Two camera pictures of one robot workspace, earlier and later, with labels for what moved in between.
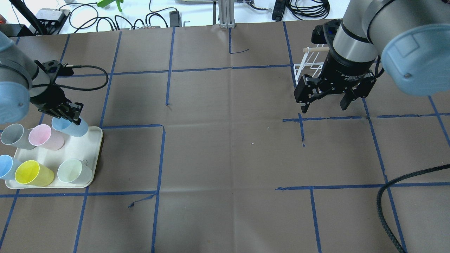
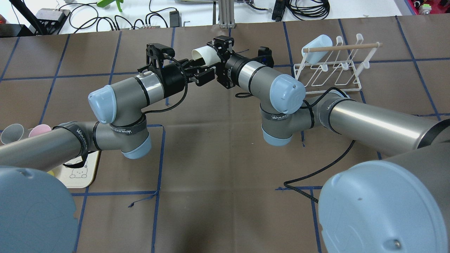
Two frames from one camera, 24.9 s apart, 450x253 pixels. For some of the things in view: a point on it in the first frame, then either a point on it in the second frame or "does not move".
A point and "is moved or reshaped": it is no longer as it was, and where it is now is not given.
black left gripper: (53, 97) → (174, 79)
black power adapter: (175, 19) does not move
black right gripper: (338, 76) → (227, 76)
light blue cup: (70, 128) is moved or reshaped
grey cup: (14, 134) does not move
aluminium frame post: (226, 14) does not move
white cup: (75, 171) → (207, 53)
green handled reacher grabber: (104, 3) does not move
